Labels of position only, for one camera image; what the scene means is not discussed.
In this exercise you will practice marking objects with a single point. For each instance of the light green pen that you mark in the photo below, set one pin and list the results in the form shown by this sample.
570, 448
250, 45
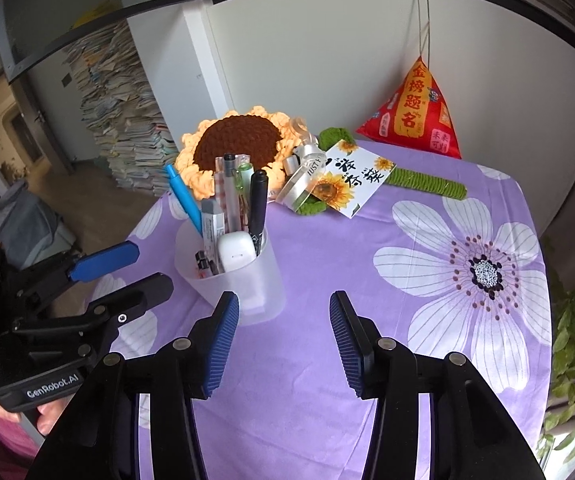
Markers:
245, 180

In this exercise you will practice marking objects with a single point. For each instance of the person's left hand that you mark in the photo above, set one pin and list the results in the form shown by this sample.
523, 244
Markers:
49, 415

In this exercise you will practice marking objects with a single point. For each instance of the sunflower print card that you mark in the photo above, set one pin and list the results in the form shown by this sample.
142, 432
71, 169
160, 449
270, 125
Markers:
357, 180

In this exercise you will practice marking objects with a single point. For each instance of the blue pen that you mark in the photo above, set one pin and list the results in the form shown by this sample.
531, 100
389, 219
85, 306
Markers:
185, 200

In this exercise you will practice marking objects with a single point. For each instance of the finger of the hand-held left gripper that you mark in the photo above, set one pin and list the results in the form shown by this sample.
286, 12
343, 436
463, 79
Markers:
137, 292
102, 262

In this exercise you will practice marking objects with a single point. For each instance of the wooden door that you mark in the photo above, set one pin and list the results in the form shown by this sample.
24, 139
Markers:
22, 135

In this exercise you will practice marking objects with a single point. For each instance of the black marker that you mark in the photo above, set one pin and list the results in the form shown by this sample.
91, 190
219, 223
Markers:
257, 200

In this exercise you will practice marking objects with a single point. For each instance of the glass cabinet door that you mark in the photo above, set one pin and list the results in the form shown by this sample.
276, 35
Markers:
67, 5

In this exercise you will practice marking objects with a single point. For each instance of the grey chair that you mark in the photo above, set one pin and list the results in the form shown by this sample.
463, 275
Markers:
32, 225

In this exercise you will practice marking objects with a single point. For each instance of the red pyramid pouch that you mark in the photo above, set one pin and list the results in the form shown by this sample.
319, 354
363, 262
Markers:
412, 110

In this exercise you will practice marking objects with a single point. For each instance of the grey sleeved eraser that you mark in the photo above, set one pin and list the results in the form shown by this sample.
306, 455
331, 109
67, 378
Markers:
212, 230

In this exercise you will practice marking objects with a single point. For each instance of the tall pile of papers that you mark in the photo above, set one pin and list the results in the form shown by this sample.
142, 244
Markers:
117, 110

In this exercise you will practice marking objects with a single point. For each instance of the translucent plastic cup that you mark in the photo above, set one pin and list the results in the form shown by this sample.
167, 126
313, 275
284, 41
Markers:
247, 290

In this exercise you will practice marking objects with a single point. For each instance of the crochet sunflower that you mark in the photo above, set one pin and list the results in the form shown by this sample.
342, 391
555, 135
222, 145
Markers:
237, 140

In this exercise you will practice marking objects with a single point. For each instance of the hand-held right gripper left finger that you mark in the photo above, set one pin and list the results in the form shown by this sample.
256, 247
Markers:
222, 345

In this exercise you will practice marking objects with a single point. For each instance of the patterned pen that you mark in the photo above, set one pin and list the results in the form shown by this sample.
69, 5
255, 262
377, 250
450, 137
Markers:
220, 185

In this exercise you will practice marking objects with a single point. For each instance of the green ruler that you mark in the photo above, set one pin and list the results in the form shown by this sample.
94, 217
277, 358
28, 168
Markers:
427, 183

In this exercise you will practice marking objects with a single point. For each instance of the white clear pen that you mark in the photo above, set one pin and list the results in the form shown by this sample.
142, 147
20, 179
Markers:
231, 185

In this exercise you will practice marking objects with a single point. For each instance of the yellow paper item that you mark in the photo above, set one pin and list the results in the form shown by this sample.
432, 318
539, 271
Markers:
97, 10

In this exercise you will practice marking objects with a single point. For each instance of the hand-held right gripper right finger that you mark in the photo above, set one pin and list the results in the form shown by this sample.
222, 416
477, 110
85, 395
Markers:
350, 345

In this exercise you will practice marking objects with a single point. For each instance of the purple floral tablecloth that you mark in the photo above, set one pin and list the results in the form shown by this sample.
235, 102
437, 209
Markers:
367, 260

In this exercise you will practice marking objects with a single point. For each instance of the green crochet leaf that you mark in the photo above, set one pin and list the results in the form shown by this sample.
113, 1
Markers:
337, 137
312, 208

